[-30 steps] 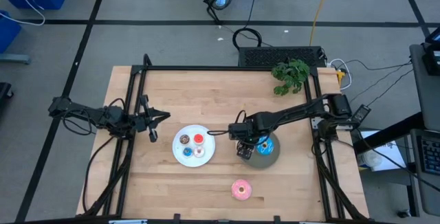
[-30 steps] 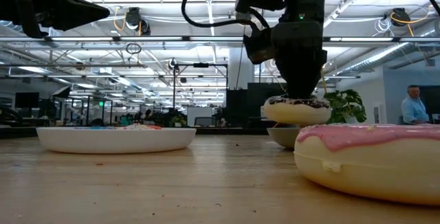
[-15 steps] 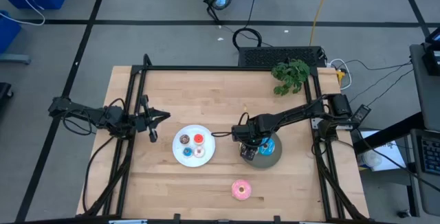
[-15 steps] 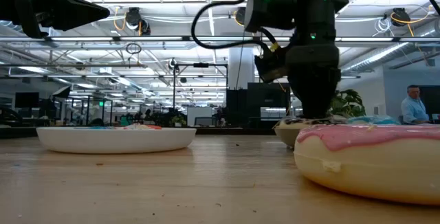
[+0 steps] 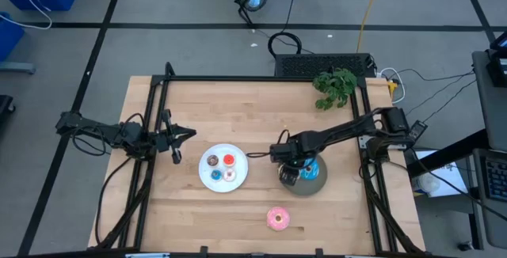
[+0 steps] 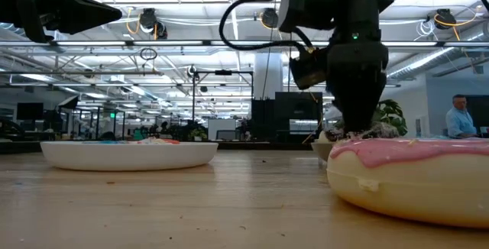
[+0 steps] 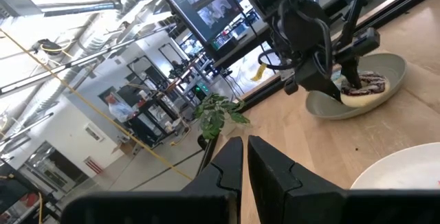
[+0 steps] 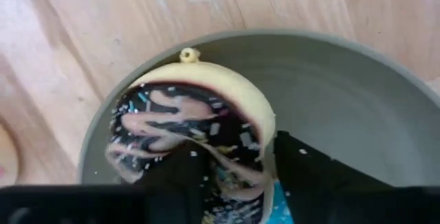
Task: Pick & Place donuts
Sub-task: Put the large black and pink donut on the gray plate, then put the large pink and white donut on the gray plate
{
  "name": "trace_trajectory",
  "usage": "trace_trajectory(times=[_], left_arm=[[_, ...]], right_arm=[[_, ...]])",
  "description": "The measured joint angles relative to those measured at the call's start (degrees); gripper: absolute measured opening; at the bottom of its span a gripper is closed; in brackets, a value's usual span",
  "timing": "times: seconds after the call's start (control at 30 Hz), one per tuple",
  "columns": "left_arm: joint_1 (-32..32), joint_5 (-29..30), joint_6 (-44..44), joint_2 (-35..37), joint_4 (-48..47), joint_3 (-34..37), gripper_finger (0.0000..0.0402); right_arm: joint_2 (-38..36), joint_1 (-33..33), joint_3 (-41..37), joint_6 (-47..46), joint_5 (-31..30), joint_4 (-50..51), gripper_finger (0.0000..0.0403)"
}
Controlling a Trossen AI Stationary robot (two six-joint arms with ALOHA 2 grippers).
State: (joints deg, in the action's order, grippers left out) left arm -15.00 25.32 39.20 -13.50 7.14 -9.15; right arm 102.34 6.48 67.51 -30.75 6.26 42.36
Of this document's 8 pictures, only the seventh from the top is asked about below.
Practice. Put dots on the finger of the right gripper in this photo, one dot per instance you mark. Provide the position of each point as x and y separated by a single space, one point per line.
351 74
319 79

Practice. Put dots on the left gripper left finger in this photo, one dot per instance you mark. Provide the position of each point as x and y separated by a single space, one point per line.
220 182

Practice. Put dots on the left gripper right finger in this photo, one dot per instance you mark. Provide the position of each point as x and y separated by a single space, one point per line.
282 189

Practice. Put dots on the chocolate frosted donut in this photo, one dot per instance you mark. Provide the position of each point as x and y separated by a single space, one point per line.
371 90

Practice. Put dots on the grey-green round plate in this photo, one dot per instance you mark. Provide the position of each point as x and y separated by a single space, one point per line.
388 66

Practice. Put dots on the green leafy plant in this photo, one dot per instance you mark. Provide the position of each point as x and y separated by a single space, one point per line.
214 114

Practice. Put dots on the black shelving cart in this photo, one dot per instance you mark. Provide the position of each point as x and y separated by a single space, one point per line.
148 128

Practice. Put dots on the black computer monitor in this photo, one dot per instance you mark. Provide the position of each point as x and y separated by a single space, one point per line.
199 4

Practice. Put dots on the white round plate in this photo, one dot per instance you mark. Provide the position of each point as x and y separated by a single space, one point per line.
405 169

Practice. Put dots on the person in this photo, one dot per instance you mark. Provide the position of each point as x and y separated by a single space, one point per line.
120 110

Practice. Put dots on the red striped wall sign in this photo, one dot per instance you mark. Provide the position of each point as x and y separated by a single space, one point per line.
93 165

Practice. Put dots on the silver ventilation duct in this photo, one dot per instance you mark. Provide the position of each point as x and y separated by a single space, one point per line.
79 7

